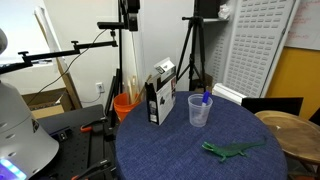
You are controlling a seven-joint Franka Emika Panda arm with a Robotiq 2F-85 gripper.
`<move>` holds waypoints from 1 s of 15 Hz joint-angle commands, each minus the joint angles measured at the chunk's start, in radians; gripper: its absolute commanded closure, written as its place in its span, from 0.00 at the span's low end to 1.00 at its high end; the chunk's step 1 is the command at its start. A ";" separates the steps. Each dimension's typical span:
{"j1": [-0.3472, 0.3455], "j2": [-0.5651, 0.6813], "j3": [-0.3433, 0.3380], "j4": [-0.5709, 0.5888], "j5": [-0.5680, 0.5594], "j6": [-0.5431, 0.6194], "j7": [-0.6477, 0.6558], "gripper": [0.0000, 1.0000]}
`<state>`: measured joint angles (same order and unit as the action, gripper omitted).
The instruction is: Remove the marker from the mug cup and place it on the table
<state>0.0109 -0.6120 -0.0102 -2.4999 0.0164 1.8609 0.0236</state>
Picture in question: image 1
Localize black equipment box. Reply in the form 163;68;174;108
194;0;221;18

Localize white crumpled plastic bag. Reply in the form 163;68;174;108
218;3;232;20

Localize white louvered panel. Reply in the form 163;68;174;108
222;0;298;98

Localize orange plastic bucket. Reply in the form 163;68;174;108
113;92;143;123

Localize white flat box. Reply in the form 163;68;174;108
211;82;248;106

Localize white wall outlet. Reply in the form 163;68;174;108
95;82;105;94

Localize black white cardboard box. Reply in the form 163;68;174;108
145;57;177;126

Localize black perforated work table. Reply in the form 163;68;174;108
33;104;118;180

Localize white marker blue cap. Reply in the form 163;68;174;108
199;91;211;118

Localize pale wooden slat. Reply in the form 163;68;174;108
136;83;149;102
127;75;138;103

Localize black light stand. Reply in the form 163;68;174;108
117;0;141;101

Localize small black controller box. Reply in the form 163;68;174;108
49;125;73;141

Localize clear plastic cup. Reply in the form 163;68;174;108
187;93;214;128

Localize leaning brown board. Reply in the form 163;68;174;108
33;6;83;109

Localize black leaning flat panel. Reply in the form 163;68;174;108
104;68;122;116

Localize thin black cable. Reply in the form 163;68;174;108
26;29;108;107

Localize small brown cardboard box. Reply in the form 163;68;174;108
194;73;215;94

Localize round wooden stool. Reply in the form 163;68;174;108
254;110;320;180

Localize black camera tripod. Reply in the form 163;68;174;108
175;14;208;93

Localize black clamp orange handle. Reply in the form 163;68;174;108
69;159;113;180
79;117;109;134

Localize white whiteboard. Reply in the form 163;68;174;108
284;0;320;52

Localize black stereo camera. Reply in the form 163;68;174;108
96;21;125;31

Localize round blue-covered table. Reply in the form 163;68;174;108
114;91;289;180

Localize green toy lizard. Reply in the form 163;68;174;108
201;135;268;163

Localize grey louvered panel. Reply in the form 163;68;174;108
204;23;228;84

